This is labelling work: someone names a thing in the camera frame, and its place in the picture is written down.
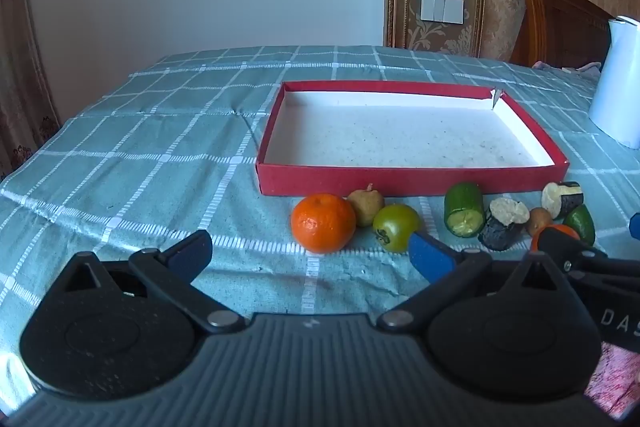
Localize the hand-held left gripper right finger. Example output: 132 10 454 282
376 231 574 334

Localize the small orange mandarin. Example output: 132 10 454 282
531 224 581 253

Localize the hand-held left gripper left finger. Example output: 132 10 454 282
62 229 242 334

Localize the pink patterned clothing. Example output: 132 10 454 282
585 341 640 423

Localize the large orange mandarin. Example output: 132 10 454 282
291 193 357 254

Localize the small dark eggplant piece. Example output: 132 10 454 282
542 181 585 220

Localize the red cardboard box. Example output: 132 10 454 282
256 80 571 198

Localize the white light switch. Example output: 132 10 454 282
420 0 465 25

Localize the white kettle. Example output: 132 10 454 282
587 16 640 150

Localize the small brown round fruit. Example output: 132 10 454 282
527 207 553 238

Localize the wooden headboard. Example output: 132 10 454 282
509 0 616 70

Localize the pink crumpled cloth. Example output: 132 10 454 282
531 61 603 80

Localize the green cucumber piece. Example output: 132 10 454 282
444 183 485 239

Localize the green tomato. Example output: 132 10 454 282
372 204 422 254

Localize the brown pear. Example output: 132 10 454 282
346 183 386 229

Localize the green lime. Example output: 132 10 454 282
564 204 597 248

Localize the green checked bed sheet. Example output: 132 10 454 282
0 44 640 410

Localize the large dark eggplant piece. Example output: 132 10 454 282
478 197 531 252

